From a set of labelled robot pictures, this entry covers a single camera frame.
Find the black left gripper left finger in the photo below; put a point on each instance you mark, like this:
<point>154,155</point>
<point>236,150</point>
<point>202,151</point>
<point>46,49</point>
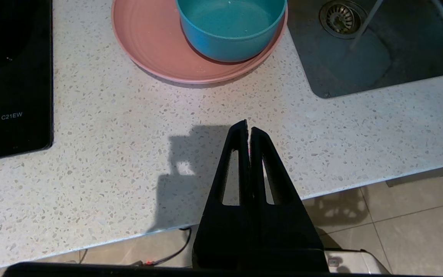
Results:
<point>221,231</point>

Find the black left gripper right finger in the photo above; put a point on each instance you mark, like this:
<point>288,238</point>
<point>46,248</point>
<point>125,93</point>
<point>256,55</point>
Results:
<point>286,231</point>

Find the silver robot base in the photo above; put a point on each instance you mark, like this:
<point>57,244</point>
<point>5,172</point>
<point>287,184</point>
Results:
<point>356,261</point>

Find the stainless steel sink basin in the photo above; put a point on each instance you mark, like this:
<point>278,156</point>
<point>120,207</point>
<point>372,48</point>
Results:
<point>417,46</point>

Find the blue bowl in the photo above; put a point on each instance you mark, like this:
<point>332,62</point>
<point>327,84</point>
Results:
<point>229,30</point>

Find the pink round plate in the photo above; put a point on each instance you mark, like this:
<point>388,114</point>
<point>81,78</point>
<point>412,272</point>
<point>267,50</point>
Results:
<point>148,38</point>

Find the running tap water stream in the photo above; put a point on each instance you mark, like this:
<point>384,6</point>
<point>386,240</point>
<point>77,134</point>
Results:
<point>365,25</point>

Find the black induction cooktop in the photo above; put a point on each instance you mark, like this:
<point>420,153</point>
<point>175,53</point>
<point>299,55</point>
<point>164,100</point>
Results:
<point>13,77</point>

